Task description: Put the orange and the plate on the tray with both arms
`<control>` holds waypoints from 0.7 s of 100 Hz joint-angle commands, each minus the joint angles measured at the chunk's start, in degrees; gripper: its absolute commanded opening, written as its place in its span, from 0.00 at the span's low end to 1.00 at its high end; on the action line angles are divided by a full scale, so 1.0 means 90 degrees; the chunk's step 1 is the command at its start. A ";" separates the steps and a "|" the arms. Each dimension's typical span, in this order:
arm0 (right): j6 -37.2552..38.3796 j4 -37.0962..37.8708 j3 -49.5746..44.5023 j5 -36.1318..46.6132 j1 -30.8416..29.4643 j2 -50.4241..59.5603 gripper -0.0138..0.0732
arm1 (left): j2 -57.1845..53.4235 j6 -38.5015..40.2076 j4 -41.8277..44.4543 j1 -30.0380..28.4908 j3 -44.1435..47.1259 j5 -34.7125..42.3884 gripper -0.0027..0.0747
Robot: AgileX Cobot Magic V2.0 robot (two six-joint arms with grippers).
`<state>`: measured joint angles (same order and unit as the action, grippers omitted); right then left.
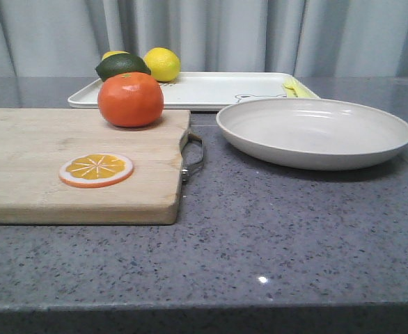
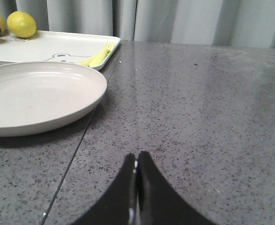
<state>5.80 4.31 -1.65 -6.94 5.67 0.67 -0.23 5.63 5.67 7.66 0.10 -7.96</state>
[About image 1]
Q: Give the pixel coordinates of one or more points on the orange mandarin fruit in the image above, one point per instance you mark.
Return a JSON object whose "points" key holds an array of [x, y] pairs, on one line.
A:
{"points": [[131, 99]]}

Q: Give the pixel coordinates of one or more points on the beige round plate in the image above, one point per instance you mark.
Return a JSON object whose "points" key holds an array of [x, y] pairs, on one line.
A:
{"points": [[313, 134]]}

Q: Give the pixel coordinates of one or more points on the white rectangular tray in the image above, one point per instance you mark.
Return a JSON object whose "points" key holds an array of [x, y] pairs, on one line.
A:
{"points": [[212, 91]]}

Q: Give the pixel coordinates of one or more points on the orange slice toy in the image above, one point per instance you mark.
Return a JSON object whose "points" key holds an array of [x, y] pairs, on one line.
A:
{"points": [[96, 170]]}

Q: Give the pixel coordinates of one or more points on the yellow lemon right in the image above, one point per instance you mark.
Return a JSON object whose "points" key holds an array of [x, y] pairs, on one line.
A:
{"points": [[163, 63]]}

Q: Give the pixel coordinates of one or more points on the yellow-green plastic fork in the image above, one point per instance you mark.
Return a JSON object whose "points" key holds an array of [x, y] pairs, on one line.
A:
{"points": [[287, 86]]}

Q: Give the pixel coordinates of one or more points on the yellow-green plastic knife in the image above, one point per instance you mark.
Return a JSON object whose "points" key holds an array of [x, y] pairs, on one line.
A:
{"points": [[305, 91]]}

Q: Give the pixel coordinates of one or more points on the green lime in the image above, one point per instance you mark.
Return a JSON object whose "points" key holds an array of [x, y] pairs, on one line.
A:
{"points": [[121, 63]]}

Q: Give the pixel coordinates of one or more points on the yellow lemon behind lime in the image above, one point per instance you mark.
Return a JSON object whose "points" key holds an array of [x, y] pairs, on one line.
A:
{"points": [[112, 53]]}

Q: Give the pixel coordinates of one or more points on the wooden cutting board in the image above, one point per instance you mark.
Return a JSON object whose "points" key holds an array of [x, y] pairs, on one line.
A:
{"points": [[35, 143]]}

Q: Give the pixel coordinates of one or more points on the grey curtain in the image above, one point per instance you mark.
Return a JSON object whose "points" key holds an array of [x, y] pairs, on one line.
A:
{"points": [[303, 38]]}

